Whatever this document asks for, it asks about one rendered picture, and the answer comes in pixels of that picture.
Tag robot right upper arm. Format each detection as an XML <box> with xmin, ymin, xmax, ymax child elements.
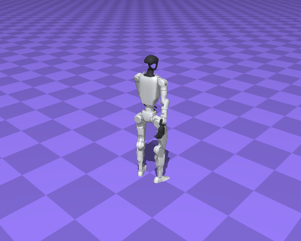
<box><xmin>158</xmin><ymin>77</ymin><xmax>168</xmax><ymax>105</ymax></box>

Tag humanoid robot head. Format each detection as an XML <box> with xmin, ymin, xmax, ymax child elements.
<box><xmin>144</xmin><ymin>55</ymin><xmax>159</xmax><ymax>77</ymax></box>

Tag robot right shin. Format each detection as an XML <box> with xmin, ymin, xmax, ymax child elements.
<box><xmin>155</xmin><ymin>148</ymin><xmax>165</xmax><ymax>178</ymax></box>

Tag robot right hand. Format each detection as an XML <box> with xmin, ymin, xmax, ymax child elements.
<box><xmin>154</xmin><ymin>119</ymin><xmax>166</xmax><ymax>139</ymax></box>

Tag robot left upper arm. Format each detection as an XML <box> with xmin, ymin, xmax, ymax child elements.
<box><xmin>134</xmin><ymin>73</ymin><xmax>141</xmax><ymax>94</ymax></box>

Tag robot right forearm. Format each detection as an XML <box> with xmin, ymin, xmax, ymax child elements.
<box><xmin>160</xmin><ymin>99</ymin><xmax>170</xmax><ymax>124</ymax></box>

